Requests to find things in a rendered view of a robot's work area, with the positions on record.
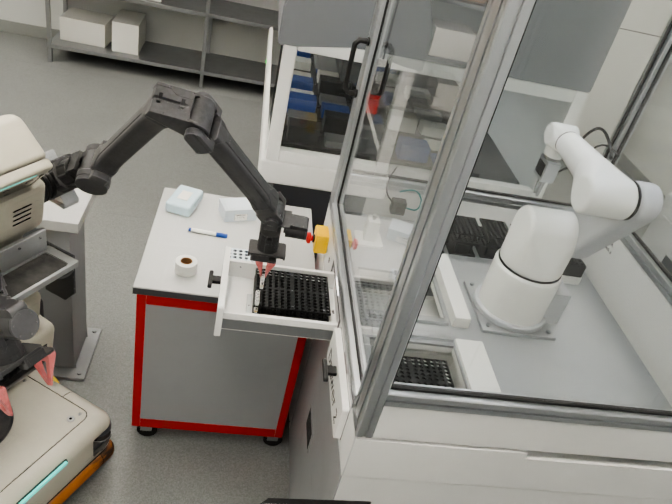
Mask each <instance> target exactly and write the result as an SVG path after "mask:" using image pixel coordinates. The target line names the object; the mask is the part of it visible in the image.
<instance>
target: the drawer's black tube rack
mask: <svg viewBox="0 0 672 504"><path fill-rule="evenodd" d="M275 272H277V273H275ZM281 273H284V274H281ZM269 274H271V275H269ZM288 274H290V275H288ZM275 275H277V276H275ZM295 275H297V276H295ZM300 275H302V276H300ZM281 276H284V277H281ZM306 276H308V277H306ZM288 277H289V278H288ZM312 277H314V278H312ZM296 278H297V279H296ZM300 278H302V279H300ZM319 278H320V279H319ZM323 278H325V279H323ZM306 279H308V280H306ZM313 280H315V281H313ZM318 280H319V281H318ZM323 281H325V282H323ZM326 290H327V291H326ZM326 293H327V294H326ZM259 303H260V308H258V311H257V313H255V314H264V315H273V316H281V317H290V318H299V319H308V320H316V321H325V322H329V318H328V316H331V310H330V299H329V288H328V277H325V276H317V275H309V274H301V273H293V272H285V271H278V270H270V271H269V273H268V274H267V276H266V278H265V280H264V286H263V289H261V298H260V302H259ZM328 313H329V314H328Z"/></svg>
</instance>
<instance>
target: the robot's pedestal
mask: <svg viewBox="0 0 672 504"><path fill-rule="evenodd" d="M74 190H75V192H76V194H77V196H78V197H79V202H78V203H76V204H74V205H72V206H70V207H68V208H66V209H62V208H61V207H59V206H58V205H56V204H55V203H53V202H51V201H47V202H45V203H44V213H43V220H42V222H41V223H40V225H38V226H37V227H36V228H34V229H33V230H31V231H29V232H27V233H25V234H24V235H23V237H25V236H27V235H29V234H31V233H33V232H35V231H37V230H39V229H41V228H45V229H46V238H47V241H48V242H50V243H52V244H54V245H56V246H58V247H60V248H61V249H63V250H65V251H67V252H69V253H71V254H73V255H75V259H76V260H78V267H77V268H75V282H76V293H75V294H74V295H72V296H71V297H69V298H68V299H67V300H64V299H62V298H61V297H59V296H57V295H55V294H53V293H51V292H50V291H48V290H46V286H45V287H43V288H41V289H40V290H38V292H39V293H40V295H41V299H42V301H43V309H44V318H45V319H47V320H48V321H50V322H51V323H52V324H53V326H54V338H53V348H54V350H55V352H56V357H55V363H54V369H53V376H54V377H55V378H56V379H64V380H75V381H84V380H85V377H86V374H87V371H88V369H89V366H90V363H91V360H92V357H93V354H94V351H95V349H96V346H97V343H98V340H99V337H100V334H101V331H102V329H98V328H89V327H87V324H86V279H85V229H84V220H85V218H86V216H87V214H88V212H89V210H90V208H91V206H92V204H93V202H94V200H95V198H96V196H97V195H92V194H88V193H86V192H83V191H82V190H80V189H79V188H76V189H74Z"/></svg>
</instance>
